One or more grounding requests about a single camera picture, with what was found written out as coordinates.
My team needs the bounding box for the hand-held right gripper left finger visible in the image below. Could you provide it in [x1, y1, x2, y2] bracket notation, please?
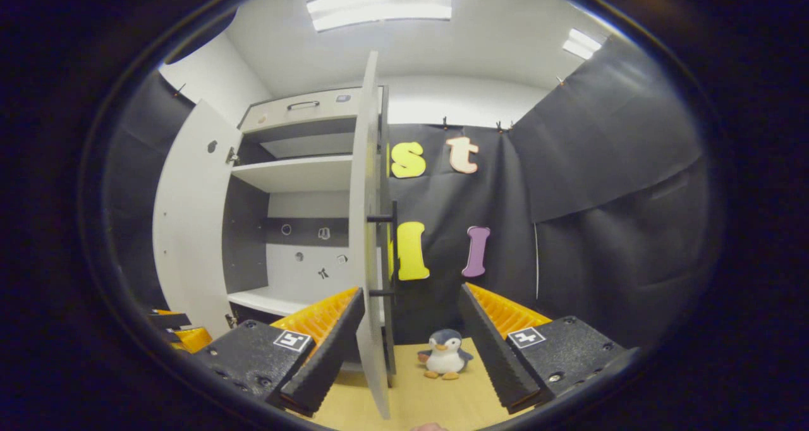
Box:
[190, 286, 366, 418]

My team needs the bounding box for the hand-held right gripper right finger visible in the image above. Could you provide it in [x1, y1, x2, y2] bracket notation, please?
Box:
[458, 282, 640, 415]

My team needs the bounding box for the white cabinet door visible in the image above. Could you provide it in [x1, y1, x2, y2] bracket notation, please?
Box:
[348, 51, 399, 420]
[152, 98, 244, 340]

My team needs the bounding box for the white and grey cabinet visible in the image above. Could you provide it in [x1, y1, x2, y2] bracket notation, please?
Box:
[221, 87, 386, 331]

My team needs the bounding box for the plush penguin toy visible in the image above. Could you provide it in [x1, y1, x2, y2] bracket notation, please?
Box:
[417, 329, 473, 381]

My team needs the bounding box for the black backdrop cloth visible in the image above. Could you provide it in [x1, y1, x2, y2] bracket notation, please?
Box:
[104, 36, 712, 349]

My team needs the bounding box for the small ceiling light panel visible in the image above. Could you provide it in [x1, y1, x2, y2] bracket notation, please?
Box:
[563, 28, 602, 60]

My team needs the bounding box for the large ceiling light panel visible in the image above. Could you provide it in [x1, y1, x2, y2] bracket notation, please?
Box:
[307, 0, 453, 32]

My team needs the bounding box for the black door handle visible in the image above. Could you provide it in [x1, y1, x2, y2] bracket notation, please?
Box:
[367, 200, 399, 300]

